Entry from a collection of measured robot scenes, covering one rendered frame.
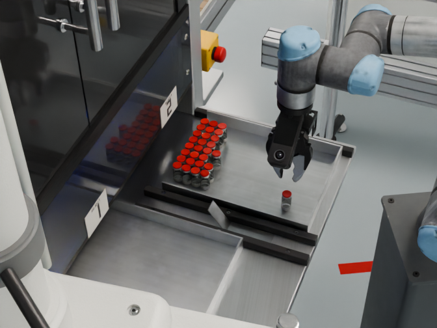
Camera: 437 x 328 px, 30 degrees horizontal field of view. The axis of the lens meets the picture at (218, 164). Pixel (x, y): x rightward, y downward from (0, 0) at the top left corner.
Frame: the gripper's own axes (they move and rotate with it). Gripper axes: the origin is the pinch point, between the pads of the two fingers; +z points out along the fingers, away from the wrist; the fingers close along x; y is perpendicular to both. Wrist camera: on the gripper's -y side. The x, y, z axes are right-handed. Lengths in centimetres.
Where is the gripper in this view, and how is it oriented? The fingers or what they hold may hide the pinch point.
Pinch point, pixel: (287, 177)
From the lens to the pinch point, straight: 172.7
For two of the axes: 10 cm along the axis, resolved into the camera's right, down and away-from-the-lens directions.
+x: -9.3, -2.6, 2.8
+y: 3.8, -6.6, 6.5
